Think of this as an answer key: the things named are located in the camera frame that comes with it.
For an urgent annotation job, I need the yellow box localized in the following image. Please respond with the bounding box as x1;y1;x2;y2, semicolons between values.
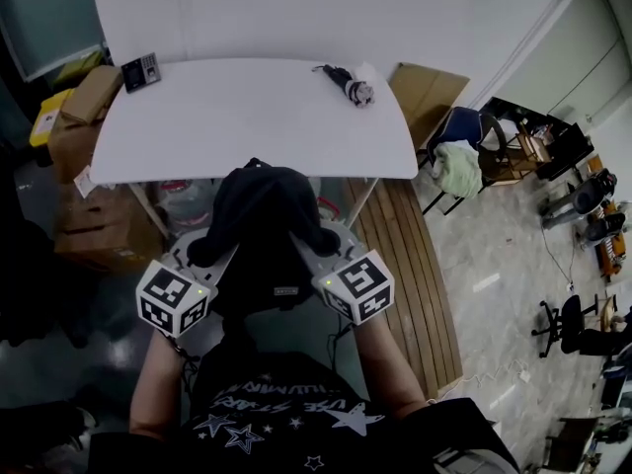
28;88;76;148

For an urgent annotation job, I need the wooden slat panel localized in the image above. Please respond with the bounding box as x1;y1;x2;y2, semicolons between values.
339;175;465;400

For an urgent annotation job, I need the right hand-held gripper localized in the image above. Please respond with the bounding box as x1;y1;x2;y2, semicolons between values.
288;219;396;325

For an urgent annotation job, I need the glass board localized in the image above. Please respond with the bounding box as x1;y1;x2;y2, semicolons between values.
0;0;108;84

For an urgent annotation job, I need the person's left forearm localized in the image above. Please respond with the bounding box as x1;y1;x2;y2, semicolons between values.
128;327;199;439

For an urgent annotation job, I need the blue chair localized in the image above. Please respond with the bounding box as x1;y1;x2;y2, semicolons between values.
417;106;511;217

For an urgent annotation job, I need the person's right forearm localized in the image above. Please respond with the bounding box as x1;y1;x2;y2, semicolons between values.
340;308;432;420

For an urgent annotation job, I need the pale green cloth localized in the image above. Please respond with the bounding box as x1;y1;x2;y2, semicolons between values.
432;141;484;200

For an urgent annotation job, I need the large brown cardboard box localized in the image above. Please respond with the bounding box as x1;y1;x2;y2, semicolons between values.
52;181;168;272

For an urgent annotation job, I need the flat cardboard sheet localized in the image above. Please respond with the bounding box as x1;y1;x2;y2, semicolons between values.
387;61;471;153

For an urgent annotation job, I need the grey machine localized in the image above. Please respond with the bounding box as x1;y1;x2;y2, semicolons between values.
539;168;619;232

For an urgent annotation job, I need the black backpack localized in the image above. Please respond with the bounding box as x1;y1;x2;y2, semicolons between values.
186;157;338;323

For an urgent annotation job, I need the black keypad device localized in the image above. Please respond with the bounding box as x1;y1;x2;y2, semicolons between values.
120;51;164;95

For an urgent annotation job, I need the small brown cardboard box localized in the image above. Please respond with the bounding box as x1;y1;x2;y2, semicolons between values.
59;64;125;123

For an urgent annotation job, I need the black star print shirt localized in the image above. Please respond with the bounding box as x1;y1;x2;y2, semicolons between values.
88;351;520;474

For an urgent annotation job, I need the black office chair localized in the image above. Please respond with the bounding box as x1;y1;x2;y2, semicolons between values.
531;293;601;359

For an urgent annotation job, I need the dark wooden rack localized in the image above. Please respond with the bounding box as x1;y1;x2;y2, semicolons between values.
479;95;596;188

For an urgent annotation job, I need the black folded umbrella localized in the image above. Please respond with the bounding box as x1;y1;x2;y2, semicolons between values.
311;62;378;111

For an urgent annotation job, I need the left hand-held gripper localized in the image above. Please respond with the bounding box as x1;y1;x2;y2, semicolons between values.
135;227;241;339

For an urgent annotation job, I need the white table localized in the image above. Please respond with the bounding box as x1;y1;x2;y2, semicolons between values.
90;56;421;186

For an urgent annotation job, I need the tall brown cardboard box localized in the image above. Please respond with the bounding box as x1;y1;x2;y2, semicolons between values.
47;114;106;186

